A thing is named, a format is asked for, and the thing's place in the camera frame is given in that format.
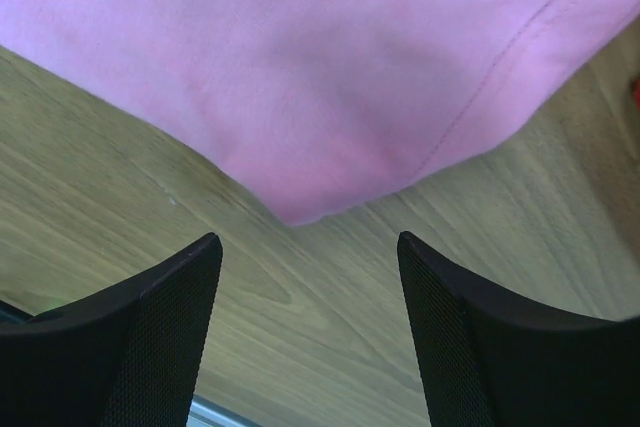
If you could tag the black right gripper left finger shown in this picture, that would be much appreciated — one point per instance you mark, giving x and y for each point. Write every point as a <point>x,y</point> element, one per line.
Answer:
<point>128,355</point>

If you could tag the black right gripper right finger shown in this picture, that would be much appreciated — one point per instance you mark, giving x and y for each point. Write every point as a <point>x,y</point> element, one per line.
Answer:
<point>488,356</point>

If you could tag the red plastic bin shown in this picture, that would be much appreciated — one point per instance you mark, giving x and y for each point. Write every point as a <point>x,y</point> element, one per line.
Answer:
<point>636,93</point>

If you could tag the light pink t shirt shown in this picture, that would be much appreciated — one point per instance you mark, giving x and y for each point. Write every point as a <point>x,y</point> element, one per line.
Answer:
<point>317,106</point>

